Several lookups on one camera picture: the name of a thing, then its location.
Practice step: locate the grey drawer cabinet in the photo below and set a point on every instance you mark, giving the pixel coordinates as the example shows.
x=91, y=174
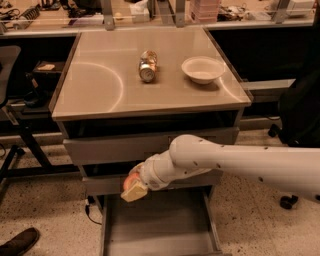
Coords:
x=101, y=93

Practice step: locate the grey top drawer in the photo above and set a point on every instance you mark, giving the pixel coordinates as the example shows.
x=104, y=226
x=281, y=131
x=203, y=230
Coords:
x=133, y=147

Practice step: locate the red apple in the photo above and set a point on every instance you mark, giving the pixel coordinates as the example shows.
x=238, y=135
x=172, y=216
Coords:
x=130, y=180

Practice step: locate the brown shoe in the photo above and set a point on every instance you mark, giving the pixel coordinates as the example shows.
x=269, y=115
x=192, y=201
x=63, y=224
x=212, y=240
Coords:
x=21, y=243

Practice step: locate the white tissue box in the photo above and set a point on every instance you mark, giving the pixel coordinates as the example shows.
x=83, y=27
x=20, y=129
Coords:
x=139, y=11

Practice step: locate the white bowl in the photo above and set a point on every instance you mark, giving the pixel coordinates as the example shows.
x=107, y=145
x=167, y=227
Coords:
x=203, y=70

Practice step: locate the pink stacked box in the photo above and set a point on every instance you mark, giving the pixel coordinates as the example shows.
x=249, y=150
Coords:
x=204, y=11

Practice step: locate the grey middle drawer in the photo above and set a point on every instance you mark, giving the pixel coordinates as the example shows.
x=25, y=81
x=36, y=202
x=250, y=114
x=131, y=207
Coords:
x=109, y=179

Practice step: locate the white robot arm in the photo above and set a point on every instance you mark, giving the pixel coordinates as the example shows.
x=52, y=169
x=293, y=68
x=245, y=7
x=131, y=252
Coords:
x=189, y=156

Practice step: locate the long background workbench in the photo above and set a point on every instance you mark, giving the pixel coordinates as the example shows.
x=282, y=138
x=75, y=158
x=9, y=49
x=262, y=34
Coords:
x=53, y=18

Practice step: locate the lying soda can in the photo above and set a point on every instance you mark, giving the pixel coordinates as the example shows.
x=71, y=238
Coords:
x=148, y=66

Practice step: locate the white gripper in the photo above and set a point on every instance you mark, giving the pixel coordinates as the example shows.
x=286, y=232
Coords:
x=149, y=175

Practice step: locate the grey open bottom drawer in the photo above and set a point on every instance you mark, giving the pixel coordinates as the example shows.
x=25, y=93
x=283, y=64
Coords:
x=164, y=223

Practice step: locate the black office chair right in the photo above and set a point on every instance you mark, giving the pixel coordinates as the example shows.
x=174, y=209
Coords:
x=298, y=113

